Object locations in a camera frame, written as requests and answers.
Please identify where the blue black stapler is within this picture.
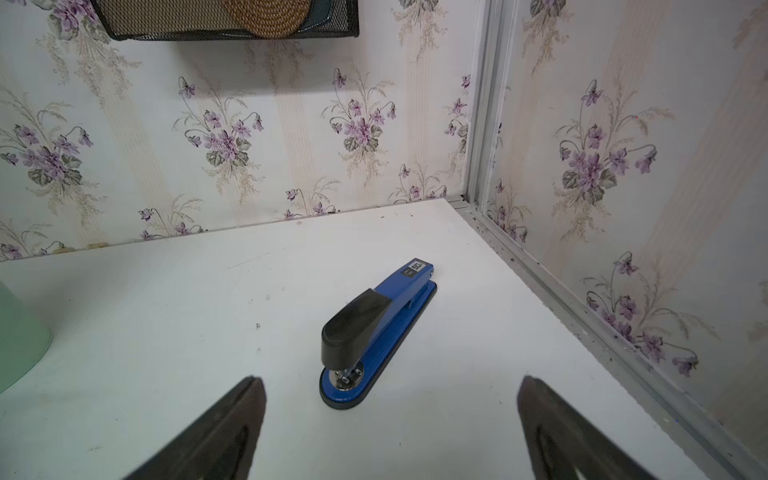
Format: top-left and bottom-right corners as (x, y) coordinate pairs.
(319, 258), (438, 410)

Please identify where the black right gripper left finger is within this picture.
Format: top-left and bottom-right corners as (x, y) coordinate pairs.
(127, 376), (267, 479)

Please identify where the black mesh wall organizer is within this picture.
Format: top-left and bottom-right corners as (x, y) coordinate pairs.
(92, 0), (360, 41)

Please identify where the round woven coaster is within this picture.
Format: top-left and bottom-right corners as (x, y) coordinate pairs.
(221, 0), (312, 39)

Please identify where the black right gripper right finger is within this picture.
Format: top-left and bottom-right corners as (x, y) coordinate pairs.
(517, 375), (654, 480)

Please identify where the green pen cup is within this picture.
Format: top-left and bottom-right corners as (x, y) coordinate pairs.
(0, 284), (53, 392)

